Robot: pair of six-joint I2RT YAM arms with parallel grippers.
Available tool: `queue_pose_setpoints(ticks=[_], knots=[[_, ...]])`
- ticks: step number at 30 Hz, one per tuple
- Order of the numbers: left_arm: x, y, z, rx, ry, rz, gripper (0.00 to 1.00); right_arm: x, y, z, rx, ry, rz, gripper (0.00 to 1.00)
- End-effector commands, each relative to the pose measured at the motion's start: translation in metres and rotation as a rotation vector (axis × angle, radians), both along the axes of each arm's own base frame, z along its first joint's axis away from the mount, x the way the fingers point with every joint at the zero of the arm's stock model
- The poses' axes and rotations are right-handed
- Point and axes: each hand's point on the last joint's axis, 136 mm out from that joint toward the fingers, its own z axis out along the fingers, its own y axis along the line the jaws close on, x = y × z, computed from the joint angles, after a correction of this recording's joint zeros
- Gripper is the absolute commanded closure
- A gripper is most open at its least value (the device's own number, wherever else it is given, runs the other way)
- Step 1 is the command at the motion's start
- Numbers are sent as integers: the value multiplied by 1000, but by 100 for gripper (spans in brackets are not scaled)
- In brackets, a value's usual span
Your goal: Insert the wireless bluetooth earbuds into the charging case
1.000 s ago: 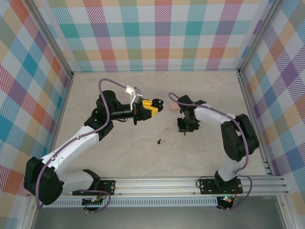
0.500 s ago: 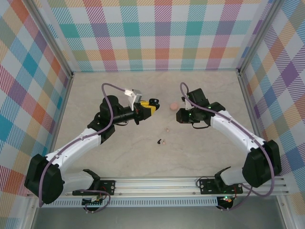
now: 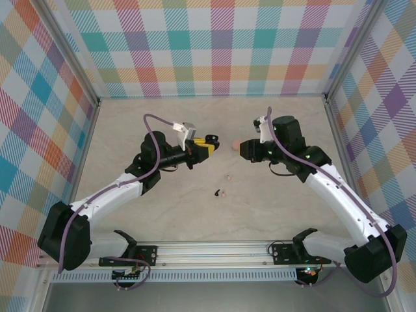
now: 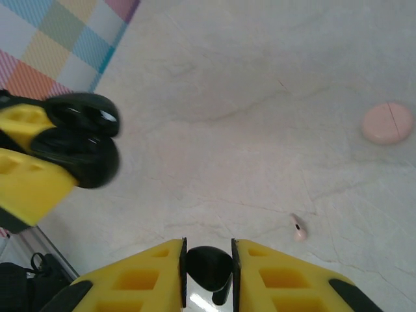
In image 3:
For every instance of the pink earbud charging case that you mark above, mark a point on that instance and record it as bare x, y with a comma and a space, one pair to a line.
235, 145

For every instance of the black earbud charging case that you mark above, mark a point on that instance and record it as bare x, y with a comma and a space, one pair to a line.
213, 139

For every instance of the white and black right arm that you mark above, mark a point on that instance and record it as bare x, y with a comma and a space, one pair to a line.
334, 191

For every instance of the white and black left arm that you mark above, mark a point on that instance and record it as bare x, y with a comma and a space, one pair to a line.
107, 195

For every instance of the small circuit board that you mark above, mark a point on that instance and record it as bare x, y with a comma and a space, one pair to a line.
126, 274

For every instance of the circuit board with lights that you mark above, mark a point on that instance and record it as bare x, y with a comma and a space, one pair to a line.
310, 271

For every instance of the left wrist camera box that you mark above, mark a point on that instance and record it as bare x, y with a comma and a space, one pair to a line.
187, 133

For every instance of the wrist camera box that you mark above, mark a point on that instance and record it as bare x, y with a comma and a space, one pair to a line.
187, 133
264, 130

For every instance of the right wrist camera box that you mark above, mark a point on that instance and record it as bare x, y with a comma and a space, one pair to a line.
264, 130

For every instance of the aluminium frame side bar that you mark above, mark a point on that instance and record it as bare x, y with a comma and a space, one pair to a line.
83, 152
341, 146

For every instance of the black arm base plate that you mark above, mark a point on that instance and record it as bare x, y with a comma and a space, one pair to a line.
282, 253
148, 255

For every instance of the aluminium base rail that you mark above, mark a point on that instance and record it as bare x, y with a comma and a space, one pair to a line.
211, 252

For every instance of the aluminium frame post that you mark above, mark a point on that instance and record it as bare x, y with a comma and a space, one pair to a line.
354, 48
70, 53

